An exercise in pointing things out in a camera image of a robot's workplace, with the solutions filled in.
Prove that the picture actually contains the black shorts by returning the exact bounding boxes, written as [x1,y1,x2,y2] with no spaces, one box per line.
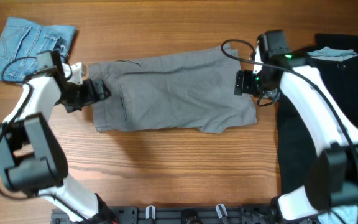
[277,34,358,194]

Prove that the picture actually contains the folded blue denim shorts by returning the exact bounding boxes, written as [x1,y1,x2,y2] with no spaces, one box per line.
[0,17,76,81]

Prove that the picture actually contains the right black cable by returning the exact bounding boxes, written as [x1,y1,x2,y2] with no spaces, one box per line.
[220,39,358,224]

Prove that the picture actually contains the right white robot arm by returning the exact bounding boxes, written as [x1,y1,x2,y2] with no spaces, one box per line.
[234,30,358,223]

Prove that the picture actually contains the left black cable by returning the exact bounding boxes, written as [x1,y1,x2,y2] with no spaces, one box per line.
[0,55,83,218]

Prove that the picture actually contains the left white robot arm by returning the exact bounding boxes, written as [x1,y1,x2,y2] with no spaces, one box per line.
[0,50,119,223]

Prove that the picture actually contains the grey cotton shorts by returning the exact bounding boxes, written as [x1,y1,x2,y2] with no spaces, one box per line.
[89,47,257,134]

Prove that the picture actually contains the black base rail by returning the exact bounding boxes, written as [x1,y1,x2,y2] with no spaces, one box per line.
[50,203,276,224]

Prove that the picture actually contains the black cable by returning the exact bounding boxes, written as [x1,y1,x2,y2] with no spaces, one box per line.
[220,39,358,224]
[0,55,83,218]

